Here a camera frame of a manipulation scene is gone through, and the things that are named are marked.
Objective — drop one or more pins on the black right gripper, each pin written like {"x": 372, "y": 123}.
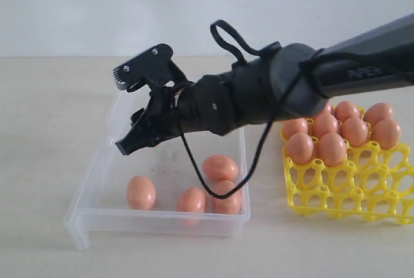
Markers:
{"x": 157, "y": 122}

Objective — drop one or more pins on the brown egg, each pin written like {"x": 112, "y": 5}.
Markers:
{"x": 300, "y": 148}
{"x": 298, "y": 125}
{"x": 332, "y": 149}
{"x": 220, "y": 167}
{"x": 141, "y": 193}
{"x": 386, "y": 133}
{"x": 355, "y": 131}
{"x": 325, "y": 123}
{"x": 230, "y": 205}
{"x": 192, "y": 200}
{"x": 377, "y": 113}

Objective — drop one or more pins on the clear plastic tray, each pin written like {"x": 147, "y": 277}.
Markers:
{"x": 100, "y": 201}

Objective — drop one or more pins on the brown egg placed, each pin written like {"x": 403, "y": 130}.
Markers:
{"x": 345, "y": 110}
{"x": 329, "y": 108}

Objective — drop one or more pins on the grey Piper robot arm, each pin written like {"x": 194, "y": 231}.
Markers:
{"x": 271, "y": 84}

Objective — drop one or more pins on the yellow plastic egg tray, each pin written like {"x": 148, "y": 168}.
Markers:
{"x": 371, "y": 182}

